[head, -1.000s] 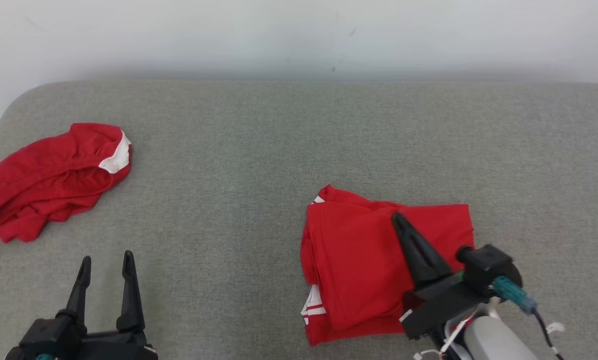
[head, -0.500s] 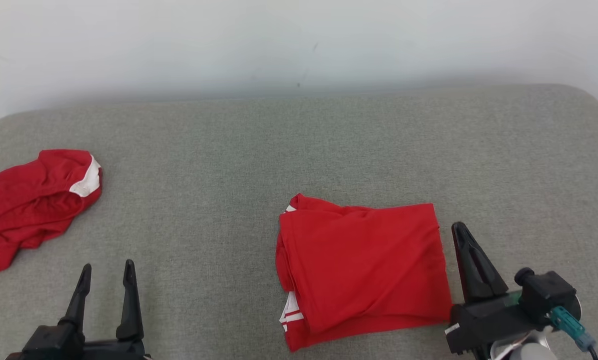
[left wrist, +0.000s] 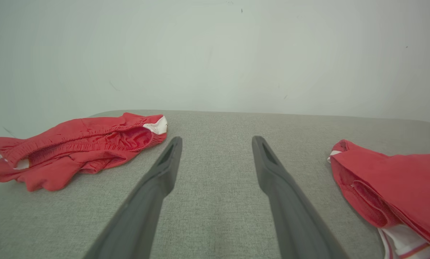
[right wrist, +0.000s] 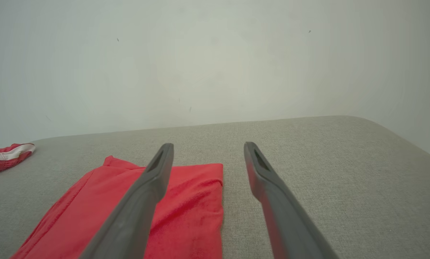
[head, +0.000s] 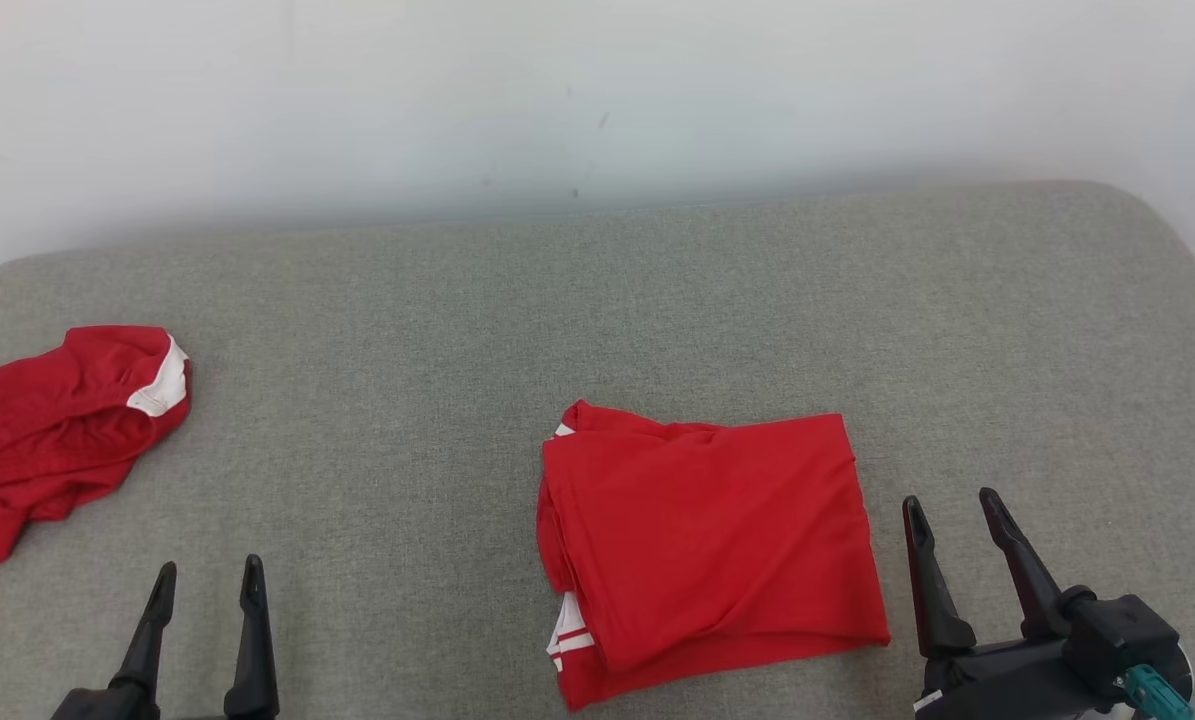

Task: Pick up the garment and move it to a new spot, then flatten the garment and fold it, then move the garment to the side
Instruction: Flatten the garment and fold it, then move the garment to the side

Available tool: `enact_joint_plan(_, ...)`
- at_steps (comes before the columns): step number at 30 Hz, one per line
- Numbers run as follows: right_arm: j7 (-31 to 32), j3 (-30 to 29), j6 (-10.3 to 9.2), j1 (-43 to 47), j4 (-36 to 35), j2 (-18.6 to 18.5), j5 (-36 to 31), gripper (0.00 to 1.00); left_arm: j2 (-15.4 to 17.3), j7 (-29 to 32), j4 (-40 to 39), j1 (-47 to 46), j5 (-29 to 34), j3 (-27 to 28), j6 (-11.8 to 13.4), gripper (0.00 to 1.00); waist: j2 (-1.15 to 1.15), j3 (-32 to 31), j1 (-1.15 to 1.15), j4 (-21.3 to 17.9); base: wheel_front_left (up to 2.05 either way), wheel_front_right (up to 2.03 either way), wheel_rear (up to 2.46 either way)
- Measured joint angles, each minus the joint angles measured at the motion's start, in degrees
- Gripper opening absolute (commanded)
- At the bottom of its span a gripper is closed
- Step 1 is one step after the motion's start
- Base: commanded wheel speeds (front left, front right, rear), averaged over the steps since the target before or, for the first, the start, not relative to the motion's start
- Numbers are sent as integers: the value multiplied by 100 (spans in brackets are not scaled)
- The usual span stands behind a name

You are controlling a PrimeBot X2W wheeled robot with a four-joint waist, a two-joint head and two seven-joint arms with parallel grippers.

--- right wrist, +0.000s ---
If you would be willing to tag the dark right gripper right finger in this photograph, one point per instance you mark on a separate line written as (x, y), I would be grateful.
(286, 223)

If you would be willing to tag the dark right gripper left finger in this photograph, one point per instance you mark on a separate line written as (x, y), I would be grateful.
(135, 216)

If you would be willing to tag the red Bulls jersey white sleeves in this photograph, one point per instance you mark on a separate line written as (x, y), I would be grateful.
(193, 216)

